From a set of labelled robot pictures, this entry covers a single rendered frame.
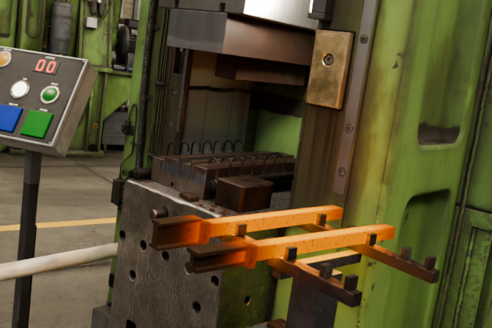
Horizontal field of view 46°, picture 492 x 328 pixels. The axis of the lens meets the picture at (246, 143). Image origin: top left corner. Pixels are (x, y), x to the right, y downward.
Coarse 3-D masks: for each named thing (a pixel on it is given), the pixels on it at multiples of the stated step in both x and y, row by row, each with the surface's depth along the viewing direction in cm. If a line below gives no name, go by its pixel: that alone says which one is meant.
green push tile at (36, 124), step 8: (32, 112) 162; (40, 112) 162; (32, 120) 161; (40, 120) 161; (48, 120) 160; (24, 128) 160; (32, 128) 160; (40, 128) 160; (32, 136) 160; (40, 136) 159
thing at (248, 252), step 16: (384, 224) 112; (240, 240) 88; (256, 240) 91; (272, 240) 92; (288, 240) 93; (304, 240) 94; (320, 240) 97; (336, 240) 99; (352, 240) 102; (192, 256) 81; (208, 256) 83; (224, 256) 84; (240, 256) 87; (256, 256) 88; (272, 256) 90
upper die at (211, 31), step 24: (192, 24) 143; (216, 24) 137; (240, 24) 139; (264, 24) 146; (192, 48) 143; (216, 48) 138; (240, 48) 141; (264, 48) 147; (288, 48) 155; (312, 48) 163
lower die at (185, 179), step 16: (160, 160) 151; (176, 160) 147; (192, 160) 144; (208, 160) 147; (224, 160) 152; (240, 160) 157; (272, 160) 165; (288, 160) 169; (160, 176) 152; (176, 176) 148; (192, 176) 144; (208, 176) 141; (224, 176) 146; (192, 192) 144; (208, 192) 142
